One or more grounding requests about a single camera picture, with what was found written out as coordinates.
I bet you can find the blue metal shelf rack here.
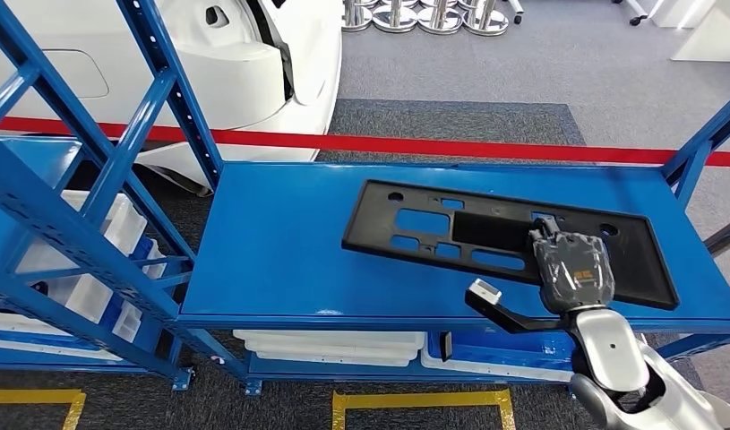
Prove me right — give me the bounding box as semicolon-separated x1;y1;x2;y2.
0;134;194;393
0;0;730;398

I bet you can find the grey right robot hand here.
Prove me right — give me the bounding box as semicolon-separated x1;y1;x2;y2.
528;216;616;315

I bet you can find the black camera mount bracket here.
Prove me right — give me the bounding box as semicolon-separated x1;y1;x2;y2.
464;289;572;335

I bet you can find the white cabinet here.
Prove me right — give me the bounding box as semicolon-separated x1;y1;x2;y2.
648;0;730;64

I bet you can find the yellow floor tape outline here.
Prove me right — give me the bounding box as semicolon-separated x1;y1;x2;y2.
331;388;517;430

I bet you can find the dark metal bar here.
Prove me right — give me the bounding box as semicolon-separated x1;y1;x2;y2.
703;214;730;257

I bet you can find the red barrier belt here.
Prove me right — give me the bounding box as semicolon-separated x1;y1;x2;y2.
0;116;730;168

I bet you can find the white car body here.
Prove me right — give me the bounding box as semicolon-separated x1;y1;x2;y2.
0;0;345;197

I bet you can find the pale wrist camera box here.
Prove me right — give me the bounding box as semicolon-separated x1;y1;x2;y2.
468;279;502;306

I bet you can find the chrome stanchion post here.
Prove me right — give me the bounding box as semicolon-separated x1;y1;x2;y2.
342;0;373;32
372;0;419;34
417;0;464;36
462;0;511;38

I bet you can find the black plastic panel part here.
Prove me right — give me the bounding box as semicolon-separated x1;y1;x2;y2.
340;179;680;312

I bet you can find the white plastic tray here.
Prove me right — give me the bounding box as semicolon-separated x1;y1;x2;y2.
420;347;573;383
232;330;426;368
0;311;124;363

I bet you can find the white plastic bin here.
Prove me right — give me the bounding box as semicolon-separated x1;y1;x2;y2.
58;189;147;257
112;236;167;344
15;240;114;324

